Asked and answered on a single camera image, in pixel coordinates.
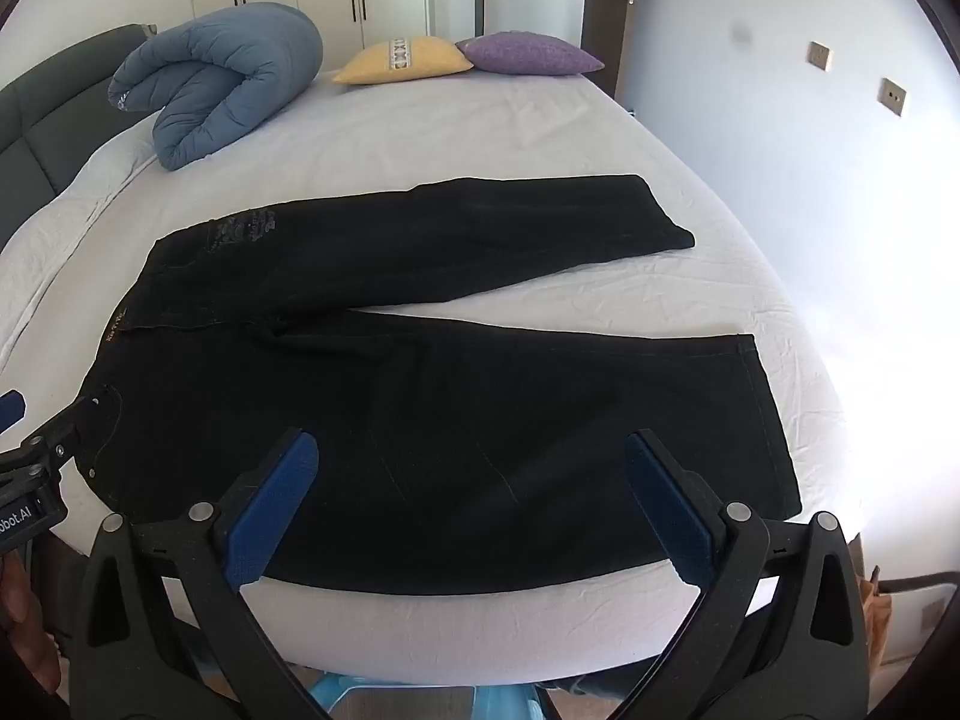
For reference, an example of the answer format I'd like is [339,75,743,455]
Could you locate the brown paper bag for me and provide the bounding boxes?
[859,566,901,668]

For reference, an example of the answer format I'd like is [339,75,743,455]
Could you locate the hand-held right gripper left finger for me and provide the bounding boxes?
[67,427,331,720]

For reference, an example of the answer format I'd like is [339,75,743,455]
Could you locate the black pants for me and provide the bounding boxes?
[75,174,802,597]

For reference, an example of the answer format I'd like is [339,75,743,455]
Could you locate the blue folded duvet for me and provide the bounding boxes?
[107,2,325,171]

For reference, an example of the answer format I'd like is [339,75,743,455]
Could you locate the person's left hand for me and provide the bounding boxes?
[0,553,62,695]

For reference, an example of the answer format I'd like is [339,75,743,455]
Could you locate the dark brown door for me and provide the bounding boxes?
[581,0,653,102]

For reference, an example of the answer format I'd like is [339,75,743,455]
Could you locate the blue stool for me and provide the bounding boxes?
[307,671,541,720]

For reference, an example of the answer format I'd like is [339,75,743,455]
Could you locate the yellow pillow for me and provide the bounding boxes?
[331,35,476,85]

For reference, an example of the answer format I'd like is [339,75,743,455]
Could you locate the white bed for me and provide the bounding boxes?
[0,67,845,680]

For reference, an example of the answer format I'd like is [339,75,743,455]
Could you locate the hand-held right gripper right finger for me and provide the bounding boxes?
[625,427,895,720]

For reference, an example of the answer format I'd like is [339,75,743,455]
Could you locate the grey headboard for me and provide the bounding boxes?
[0,24,158,241]

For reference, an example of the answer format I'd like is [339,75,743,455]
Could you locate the purple pillow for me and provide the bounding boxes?
[455,31,605,78]

